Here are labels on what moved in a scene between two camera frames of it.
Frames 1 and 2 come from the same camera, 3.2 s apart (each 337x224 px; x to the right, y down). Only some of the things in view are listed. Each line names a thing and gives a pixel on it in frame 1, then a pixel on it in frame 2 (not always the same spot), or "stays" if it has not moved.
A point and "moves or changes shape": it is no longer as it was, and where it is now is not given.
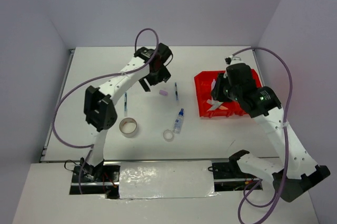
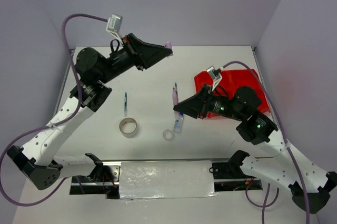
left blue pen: x=125 y=105 stays
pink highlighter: x=212 y=84 moves or changes shape
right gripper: x=216 y=93 → x=195 y=104
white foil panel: x=180 y=179 stays
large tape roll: x=128 y=127 stays
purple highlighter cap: x=163 y=92 → x=168 y=45
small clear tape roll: x=168 y=135 stays
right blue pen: x=176 y=91 stays
